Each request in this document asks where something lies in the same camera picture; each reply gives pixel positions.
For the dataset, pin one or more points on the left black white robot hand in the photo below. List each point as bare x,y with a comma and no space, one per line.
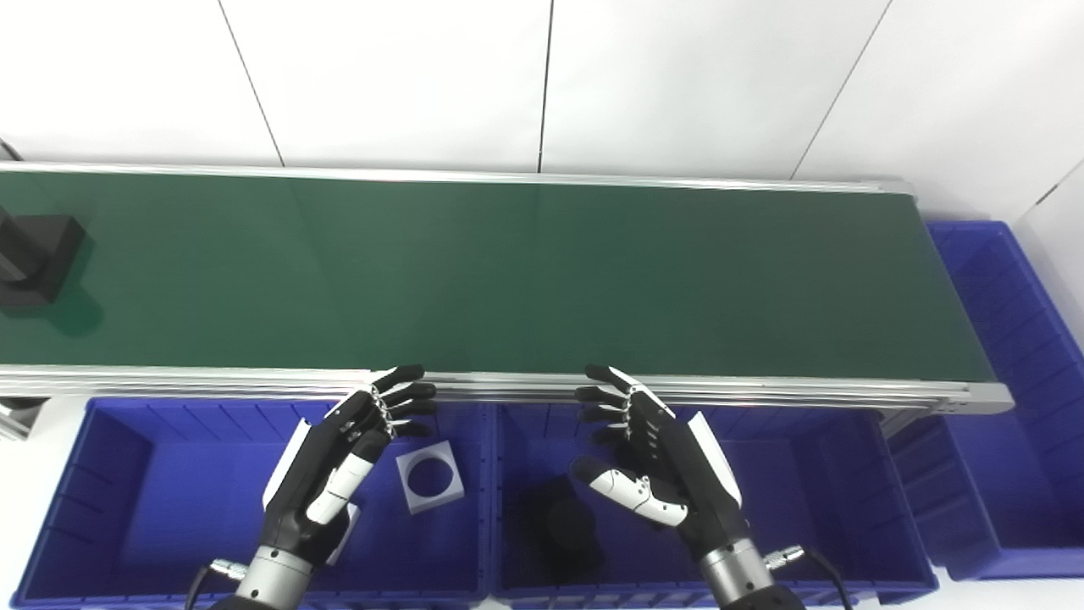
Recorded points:
309,474

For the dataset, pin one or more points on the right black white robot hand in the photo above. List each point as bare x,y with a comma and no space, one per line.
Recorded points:
677,474

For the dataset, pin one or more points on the black cylinder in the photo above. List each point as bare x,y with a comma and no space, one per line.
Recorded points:
563,525
34,254

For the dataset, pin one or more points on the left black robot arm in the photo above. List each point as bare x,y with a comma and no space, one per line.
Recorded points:
273,580

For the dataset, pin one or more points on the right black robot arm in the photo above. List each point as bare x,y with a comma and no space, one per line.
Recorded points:
738,576

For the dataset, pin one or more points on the grey square part with hole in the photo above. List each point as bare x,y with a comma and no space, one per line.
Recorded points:
415,501

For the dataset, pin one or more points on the green conveyor belt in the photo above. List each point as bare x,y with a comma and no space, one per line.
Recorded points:
508,271
762,391

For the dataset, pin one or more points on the blue plastic bin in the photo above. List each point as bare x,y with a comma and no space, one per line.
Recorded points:
804,508
169,508
1016,339

